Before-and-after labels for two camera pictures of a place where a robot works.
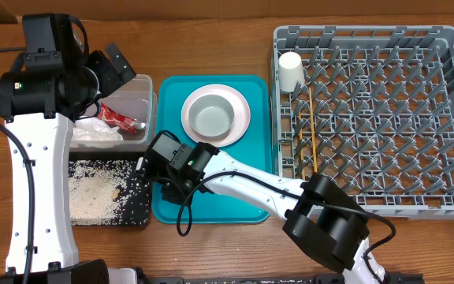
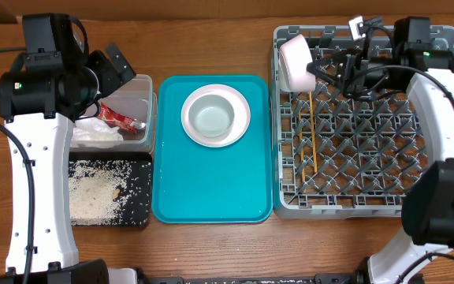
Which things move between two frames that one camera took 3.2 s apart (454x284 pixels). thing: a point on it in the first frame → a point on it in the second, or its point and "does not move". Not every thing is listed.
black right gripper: x=169 y=188 → x=351 y=72
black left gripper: x=112 y=79 does not move
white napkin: x=91 y=128 does not move
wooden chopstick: x=301 y=146 does not move
